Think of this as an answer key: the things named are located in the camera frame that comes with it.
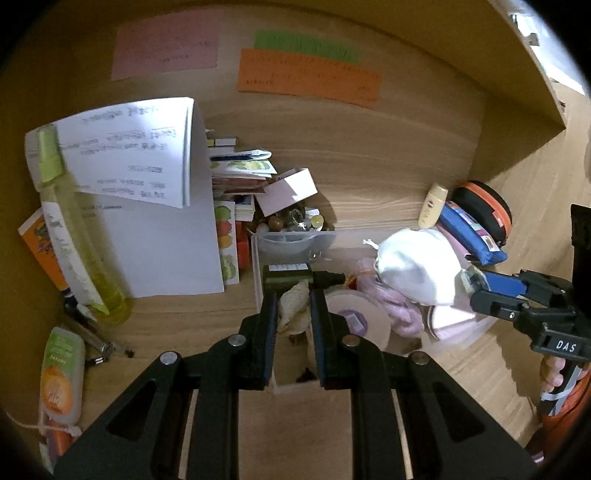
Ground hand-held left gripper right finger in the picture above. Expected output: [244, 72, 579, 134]
[310, 287, 539, 480]

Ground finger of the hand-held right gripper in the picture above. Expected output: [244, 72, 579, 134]
[469, 290, 529, 324]
[464, 266, 532, 298]

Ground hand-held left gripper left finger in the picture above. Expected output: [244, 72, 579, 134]
[53, 285, 279, 480]

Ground beige ribbed object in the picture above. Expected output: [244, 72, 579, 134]
[276, 280, 311, 335]

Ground white cloth pouch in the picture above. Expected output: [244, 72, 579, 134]
[373, 228, 468, 306]

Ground clear plastic storage bin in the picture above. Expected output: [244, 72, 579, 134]
[250, 228, 492, 394]

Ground wooden desktop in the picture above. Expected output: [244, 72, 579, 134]
[46, 222, 573, 480]

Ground person's right hand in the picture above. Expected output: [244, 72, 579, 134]
[539, 355, 568, 393]

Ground white lidded cup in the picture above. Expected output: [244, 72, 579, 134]
[307, 288, 392, 365]

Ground white round compact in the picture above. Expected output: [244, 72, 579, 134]
[427, 302, 490, 343]

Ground dark green bottle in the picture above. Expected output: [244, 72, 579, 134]
[262, 263, 346, 292]

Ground blue pencil case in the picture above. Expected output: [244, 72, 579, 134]
[436, 200, 509, 267]

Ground orange and black round case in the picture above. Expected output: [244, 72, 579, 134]
[450, 180, 513, 247]

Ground pink beaded mesh bag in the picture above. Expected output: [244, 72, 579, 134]
[356, 258, 426, 337]

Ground fruit sticker sheet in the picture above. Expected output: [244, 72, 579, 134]
[214, 200, 241, 283]

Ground cream squeeze tube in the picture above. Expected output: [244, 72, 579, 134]
[418, 183, 450, 229]

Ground white paper sheet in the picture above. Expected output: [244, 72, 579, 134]
[78, 106, 226, 298]

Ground small white cardboard box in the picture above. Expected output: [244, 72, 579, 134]
[255, 168, 318, 217]

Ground stack of printed cards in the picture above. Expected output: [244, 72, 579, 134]
[207, 136, 279, 222]

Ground metal pens and clips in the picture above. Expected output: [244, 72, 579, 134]
[64, 302, 136, 366]

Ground white bottle with orange label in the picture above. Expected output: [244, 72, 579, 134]
[39, 327, 87, 424]

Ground yellow-green spray bottle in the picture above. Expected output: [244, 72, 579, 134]
[36, 126, 132, 325]

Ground curled printed paper sheet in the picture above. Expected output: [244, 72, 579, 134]
[25, 97, 195, 208]

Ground orange squeeze tube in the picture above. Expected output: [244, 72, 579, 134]
[17, 208, 75, 296]

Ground orange sticky note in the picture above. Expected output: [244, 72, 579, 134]
[237, 48, 382, 110]

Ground green sticky note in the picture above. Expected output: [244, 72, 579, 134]
[253, 30, 360, 64]

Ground pink sticky note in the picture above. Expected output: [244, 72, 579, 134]
[111, 10, 219, 82]

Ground white cable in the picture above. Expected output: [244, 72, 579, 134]
[7, 411, 83, 437]

